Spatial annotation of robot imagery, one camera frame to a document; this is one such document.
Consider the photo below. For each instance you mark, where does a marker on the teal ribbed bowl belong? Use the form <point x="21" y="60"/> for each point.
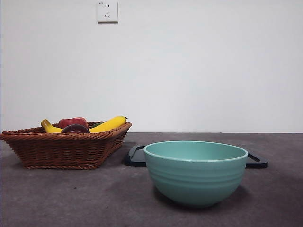
<point x="196" y="179"/>

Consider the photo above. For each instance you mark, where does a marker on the white wall socket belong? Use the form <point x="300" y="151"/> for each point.
<point x="107" y="13"/>

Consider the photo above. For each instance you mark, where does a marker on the brown wicker basket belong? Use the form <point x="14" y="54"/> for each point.
<point x="59" y="151"/>

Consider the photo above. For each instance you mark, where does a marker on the red apple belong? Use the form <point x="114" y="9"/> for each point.
<point x="72" y="121"/>

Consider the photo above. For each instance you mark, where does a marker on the black rectangular tray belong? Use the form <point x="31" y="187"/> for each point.
<point x="133" y="163"/>

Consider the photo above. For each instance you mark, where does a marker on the yellow banana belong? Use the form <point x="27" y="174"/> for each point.
<point x="111" y="123"/>

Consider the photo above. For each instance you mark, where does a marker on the dark red plum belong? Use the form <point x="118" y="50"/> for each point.
<point x="75" y="129"/>

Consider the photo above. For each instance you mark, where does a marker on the dark green vegetable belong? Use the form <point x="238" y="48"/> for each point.
<point x="97" y="124"/>

